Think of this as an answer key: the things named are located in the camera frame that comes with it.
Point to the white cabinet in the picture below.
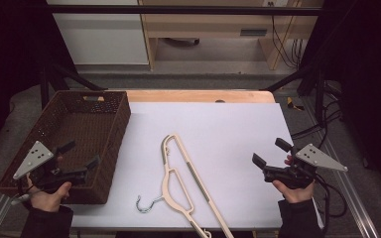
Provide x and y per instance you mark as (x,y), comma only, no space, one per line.
(102,39)

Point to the white paper sheet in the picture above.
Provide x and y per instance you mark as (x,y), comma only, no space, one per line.
(228,132)

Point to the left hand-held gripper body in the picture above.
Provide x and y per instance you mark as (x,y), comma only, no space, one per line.
(34,158)

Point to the black horizontal frame bar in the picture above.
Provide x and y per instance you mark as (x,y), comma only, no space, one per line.
(178,10)

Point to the person's left hand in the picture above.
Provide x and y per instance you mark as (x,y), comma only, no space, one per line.
(48,201)

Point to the black metal frame leg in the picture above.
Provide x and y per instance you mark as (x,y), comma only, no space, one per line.
(44,86)
(319,95)

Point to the light wooden desk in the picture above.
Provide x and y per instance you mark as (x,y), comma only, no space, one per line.
(211,24)

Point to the left gripper grey plug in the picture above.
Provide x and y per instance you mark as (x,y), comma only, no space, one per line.
(20,199)

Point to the beige plastic clothes hanger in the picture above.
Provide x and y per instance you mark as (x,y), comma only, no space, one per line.
(165,191)

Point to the person's right hand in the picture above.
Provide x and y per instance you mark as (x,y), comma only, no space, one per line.
(296,195)

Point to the black curtain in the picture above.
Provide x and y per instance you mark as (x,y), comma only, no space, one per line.
(10,49)
(370,82)

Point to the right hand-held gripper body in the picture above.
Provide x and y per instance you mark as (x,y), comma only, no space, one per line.
(320,159)

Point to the yellow and black tool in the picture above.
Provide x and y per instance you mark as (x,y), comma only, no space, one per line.
(291,104)

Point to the brown woven basket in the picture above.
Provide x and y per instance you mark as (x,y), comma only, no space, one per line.
(89,132)

